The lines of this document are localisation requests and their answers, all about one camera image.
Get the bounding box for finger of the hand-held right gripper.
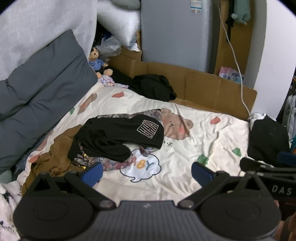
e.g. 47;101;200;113
240;157;276;173
277;151;296;164

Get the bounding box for white knit garment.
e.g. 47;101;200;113
248;112;266;121

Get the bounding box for black hanging strap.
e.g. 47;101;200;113
225;0;235;43

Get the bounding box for tall cardboard sheet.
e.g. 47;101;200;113
214;0;253;76

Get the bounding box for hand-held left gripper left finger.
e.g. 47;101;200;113
22;162;116;210

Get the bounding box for white cable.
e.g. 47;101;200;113
216;3;252;117

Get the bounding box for brown printed t-shirt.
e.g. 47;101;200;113
22;126;93;195

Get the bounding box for crumpled black garment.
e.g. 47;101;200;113
105;66;177;102

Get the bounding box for cream printed bed sheet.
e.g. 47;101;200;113
16;82;253;202

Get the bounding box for teddy bear in blue shirt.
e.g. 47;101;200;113
89;47;109;72

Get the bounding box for pink tissue pack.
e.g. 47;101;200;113
218;66;245;82

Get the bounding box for person's right hand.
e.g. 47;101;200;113
274;199;296;241

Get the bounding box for black pants with bear print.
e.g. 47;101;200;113
68;108;165;171

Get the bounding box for doll in floral dress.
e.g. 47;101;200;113
96;68;129;89

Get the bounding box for grey-green round pillow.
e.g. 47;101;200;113
110;0;140;10

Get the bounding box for grey plastic storage bin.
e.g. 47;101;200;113
141;0;221;74

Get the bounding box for grey quilted cushion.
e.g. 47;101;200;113
0;30;99;175

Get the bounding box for low cardboard sheet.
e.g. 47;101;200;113
109;45;258;121

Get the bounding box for green plush toy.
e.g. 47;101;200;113
231;0;251;25

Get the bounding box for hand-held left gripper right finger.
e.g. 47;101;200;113
178;162;270;210

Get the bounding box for white fluffy blanket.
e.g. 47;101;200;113
0;181;22;241

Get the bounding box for clear plastic bag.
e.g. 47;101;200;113
95;35;122;57

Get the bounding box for white pillow in plastic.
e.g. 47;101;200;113
97;0;141;50

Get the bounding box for folded black clothes stack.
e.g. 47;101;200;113
247;115;291;160

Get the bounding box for white curtain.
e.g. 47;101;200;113
0;0;97;81

